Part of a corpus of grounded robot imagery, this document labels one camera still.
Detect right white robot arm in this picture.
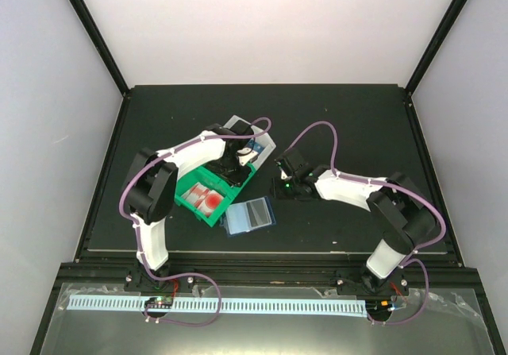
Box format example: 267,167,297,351
272,149,446,294

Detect orange cards in near bin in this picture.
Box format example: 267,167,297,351
182,182,224,217

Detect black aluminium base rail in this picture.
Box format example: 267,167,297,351
59,251,481,292

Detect green plastic bin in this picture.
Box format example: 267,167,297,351
198,164,256,199
175,167,236,227

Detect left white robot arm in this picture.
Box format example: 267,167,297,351
118,119,264,291

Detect white plastic bin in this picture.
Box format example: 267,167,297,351
225,115,276,171

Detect white slotted cable duct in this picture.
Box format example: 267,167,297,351
67,295,368,318

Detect left frame post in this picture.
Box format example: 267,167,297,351
68,0,129,96

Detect frame post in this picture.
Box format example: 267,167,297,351
68,0,129,96
405,0,468,96

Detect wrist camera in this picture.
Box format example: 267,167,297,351
237,147,259,166
275,149,312,180

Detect left controller board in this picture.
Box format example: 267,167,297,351
144,296,174,310

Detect controller board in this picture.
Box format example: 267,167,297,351
365,296,406,314
144,296,174,310

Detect near green plastic bin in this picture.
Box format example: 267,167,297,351
175,167,236,227

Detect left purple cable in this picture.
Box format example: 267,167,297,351
118,117,273,276

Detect middle green plastic bin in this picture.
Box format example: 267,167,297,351
198,164,256,199

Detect right controller board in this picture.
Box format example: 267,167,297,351
365,296,406,314

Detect right frame post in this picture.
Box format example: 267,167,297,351
405,0,468,96

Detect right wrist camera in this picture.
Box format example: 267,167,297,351
275,149,312,180

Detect blue cards in white bin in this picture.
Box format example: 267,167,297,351
247,139,265,154

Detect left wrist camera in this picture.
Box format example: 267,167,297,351
237,147,259,166

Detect blue card holder wallet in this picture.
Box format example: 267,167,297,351
220,197,276,237

